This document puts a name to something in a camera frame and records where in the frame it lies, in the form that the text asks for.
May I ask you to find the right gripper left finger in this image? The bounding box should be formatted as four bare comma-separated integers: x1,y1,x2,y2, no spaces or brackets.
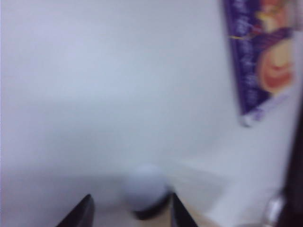
55,193,96,227

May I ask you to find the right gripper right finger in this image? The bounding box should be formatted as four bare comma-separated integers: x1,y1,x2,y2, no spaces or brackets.
170,192,200,227

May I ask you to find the white feather shuttlecock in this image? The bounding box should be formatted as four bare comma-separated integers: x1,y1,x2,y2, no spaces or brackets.
124,163,268,227

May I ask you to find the black computer keyboard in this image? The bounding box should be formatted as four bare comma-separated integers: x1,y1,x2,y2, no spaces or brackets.
283,0,303,227

